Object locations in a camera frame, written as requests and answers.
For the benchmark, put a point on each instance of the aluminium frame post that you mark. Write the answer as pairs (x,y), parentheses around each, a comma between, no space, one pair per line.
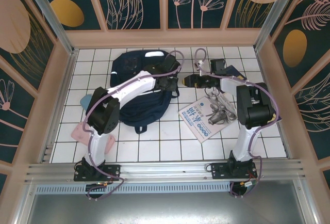
(275,15)
(50,15)

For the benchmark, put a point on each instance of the navy blue backpack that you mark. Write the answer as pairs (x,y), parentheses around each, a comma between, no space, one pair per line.
(144,110)

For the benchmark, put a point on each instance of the white magazine with drawing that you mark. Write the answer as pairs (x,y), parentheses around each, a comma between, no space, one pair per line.
(201,120)

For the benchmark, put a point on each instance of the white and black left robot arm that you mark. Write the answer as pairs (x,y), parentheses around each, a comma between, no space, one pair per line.
(134,89)

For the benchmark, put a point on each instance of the navy notebook with yellow label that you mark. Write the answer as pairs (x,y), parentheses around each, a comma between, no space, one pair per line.
(236,71)

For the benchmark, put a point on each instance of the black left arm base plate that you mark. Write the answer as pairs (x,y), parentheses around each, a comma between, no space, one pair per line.
(113,172)

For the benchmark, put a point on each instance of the light blue pencil case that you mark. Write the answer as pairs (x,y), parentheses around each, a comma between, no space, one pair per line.
(86,101)

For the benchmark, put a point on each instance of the aluminium mounting rail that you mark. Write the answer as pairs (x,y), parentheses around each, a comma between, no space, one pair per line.
(165,169)

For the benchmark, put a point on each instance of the steel sheet panel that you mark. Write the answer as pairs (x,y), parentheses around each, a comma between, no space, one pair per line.
(165,208)

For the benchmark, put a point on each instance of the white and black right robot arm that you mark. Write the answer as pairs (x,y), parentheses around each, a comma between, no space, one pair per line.
(254,110)

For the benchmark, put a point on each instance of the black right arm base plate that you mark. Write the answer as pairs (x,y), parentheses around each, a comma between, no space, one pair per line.
(219,172)

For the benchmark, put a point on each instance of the pink pencil case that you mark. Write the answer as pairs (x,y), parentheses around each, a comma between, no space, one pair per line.
(78,133)

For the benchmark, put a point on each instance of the aluminium side rail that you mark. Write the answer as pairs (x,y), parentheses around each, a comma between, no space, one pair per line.
(63,89)

